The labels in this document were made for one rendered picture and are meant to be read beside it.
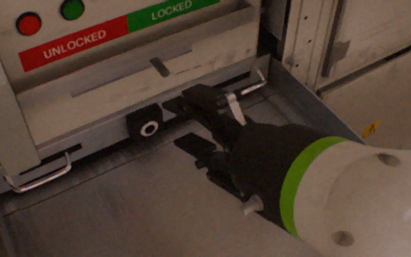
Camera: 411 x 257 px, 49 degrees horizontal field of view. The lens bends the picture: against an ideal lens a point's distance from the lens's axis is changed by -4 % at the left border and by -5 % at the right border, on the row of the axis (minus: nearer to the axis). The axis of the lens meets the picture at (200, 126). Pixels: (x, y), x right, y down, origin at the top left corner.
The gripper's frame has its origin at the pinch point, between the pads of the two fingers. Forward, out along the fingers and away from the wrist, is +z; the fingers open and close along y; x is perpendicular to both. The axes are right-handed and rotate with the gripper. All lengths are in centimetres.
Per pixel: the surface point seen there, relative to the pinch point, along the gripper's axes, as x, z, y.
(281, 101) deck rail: 26.3, 17.3, 10.4
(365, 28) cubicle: 47.0, 13.0, 2.1
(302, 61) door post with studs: 32.7, 16.7, 4.3
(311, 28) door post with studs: 33.4, 12.9, -2.2
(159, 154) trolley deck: 0.6, 18.7, 10.2
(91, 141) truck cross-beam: -9.3, 20.5, 3.7
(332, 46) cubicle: 39.3, 14.8, 3.3
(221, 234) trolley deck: 1.1, 2.5, 19.5
